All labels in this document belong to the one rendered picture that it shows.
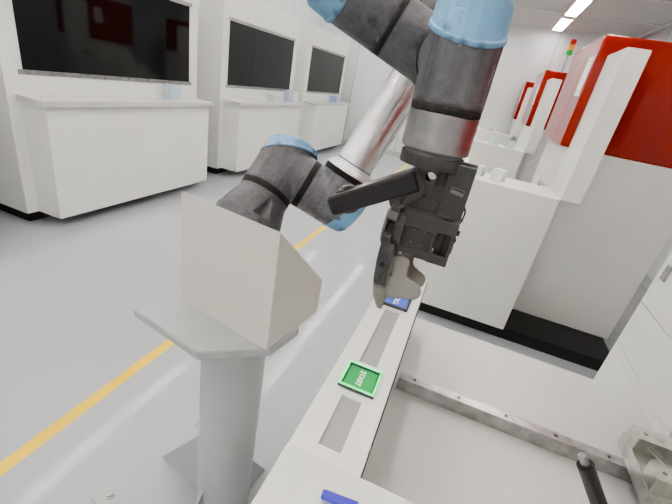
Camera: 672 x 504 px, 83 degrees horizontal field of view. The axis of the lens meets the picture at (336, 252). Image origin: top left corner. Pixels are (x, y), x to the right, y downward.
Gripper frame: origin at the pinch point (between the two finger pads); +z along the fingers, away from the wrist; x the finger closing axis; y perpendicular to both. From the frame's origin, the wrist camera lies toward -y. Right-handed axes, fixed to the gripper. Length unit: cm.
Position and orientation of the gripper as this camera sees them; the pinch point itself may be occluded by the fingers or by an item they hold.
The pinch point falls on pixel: (376, 297)
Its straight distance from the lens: 52.1
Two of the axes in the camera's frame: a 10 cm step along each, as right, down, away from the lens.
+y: 9.2, 3.0, -2.5
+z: -1.7, 8.9, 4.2
